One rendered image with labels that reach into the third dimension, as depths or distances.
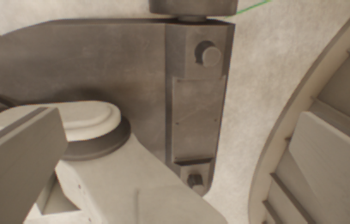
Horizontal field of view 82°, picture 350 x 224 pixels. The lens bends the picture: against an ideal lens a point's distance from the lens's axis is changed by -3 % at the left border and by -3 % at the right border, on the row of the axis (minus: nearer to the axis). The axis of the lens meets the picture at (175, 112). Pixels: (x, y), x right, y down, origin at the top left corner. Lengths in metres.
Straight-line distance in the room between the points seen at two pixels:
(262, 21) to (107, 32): 0.47
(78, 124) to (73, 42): 0.18
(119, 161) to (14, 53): 0.30
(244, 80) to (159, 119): 0.36
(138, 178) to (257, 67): 0.58
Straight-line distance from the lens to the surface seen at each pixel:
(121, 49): 0.45
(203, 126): 0.53
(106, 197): 0.29
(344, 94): 0.89
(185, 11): 0.43
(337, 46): 0.91
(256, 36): 0.73
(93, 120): 0.35
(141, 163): 0.32
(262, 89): 0.80
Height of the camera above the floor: 0.61
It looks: 59 degrees down
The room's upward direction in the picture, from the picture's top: 158 degrees clockwise
